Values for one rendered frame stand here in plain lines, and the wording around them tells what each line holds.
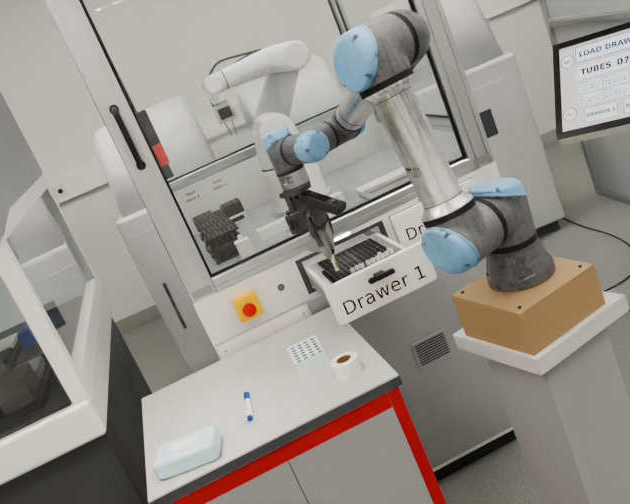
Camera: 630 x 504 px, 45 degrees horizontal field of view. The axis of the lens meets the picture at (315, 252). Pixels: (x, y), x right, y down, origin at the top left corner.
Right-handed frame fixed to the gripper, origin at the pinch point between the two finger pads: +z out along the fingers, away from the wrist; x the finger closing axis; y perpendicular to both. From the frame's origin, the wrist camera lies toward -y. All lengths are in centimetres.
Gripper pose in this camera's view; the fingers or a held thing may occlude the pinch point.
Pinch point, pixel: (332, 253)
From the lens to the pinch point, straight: 199.6
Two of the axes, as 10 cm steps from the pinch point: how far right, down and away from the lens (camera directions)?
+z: 3.8, 8.8, 2.8
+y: -8.2, 1.8, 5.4
